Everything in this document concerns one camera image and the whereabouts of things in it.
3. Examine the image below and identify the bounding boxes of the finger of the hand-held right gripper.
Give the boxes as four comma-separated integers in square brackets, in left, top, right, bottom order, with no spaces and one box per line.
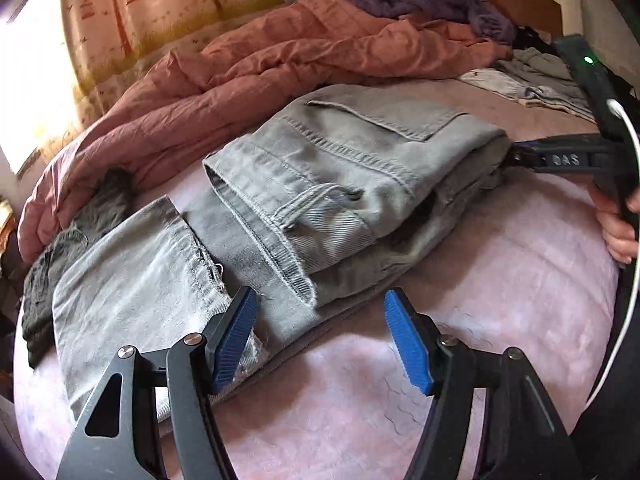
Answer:
[507,141,543,171]

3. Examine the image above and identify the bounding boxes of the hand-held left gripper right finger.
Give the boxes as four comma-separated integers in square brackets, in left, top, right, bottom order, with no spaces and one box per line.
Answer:
[384,287,581,480]

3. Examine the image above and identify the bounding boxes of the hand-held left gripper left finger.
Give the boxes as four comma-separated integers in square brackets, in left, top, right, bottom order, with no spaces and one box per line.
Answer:
[55,286,260,480]

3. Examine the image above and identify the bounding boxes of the grey denim pants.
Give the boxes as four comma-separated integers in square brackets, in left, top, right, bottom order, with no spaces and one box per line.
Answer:
[50,82,513,426]

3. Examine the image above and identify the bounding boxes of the dark grey cloth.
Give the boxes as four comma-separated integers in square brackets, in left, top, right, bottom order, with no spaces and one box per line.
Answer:
[20,167,133,368]

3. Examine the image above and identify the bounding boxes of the person's right hand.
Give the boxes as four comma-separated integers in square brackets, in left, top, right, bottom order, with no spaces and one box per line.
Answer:
[592,182,638,266]

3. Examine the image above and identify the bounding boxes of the light blue printed cloth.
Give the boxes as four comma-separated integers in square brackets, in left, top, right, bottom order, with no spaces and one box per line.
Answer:
[457,67,598,121]

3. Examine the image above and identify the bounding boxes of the pink floral bed sheet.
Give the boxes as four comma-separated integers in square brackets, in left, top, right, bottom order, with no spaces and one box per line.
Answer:
[12,77,626,480]

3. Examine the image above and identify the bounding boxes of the black cloth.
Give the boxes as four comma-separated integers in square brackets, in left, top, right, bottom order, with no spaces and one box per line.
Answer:
[512,25,556,53]

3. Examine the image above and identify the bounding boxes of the person's dark clothing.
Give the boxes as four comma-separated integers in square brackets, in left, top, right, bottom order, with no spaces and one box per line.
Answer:
[575,260,640,480]

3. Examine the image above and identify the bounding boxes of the pink quilt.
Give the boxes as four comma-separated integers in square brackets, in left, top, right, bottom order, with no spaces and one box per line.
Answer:
[17,0,513,261]

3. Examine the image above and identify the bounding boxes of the tree print curtain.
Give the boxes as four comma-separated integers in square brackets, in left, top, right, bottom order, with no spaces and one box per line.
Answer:
[57,0,286,111]

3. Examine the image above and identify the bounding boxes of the window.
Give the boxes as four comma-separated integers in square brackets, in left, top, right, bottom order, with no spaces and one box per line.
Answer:
[0,0,68,171]

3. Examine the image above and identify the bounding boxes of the white cable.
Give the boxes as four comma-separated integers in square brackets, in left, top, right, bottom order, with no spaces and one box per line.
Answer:
[582,99,640,413]

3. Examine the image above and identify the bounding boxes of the wooden headboard with cream frame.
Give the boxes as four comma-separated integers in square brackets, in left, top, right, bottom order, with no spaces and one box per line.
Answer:
[450,0,601,46]

